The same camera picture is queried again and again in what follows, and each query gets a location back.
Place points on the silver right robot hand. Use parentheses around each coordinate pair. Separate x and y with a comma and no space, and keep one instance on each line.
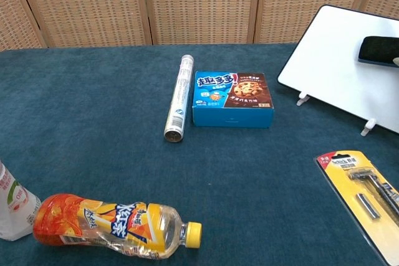
(396,62)

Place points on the black felt whiteboard eraser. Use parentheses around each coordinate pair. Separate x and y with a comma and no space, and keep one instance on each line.
(377,49)

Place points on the white board with feet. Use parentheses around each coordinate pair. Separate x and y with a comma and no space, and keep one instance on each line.
(327,60)

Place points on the blue cookie box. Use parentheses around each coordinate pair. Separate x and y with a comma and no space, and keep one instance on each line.
(230,116)

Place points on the yellow razor blister pack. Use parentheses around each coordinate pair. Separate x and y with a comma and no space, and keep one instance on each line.
(358,192)

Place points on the woven rattan folding screen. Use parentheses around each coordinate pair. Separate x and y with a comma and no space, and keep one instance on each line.
(202,4)

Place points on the clear plastic wrapped roll tube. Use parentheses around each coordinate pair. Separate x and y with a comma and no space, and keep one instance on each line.
(180,97)

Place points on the teal table cloth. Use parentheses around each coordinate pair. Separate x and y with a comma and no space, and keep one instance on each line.
(93,107)

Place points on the orange iced tea bottle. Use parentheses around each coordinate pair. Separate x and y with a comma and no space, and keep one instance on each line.
(93,222)

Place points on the white drink bottle green label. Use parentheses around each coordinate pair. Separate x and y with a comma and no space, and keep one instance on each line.
(12,210)

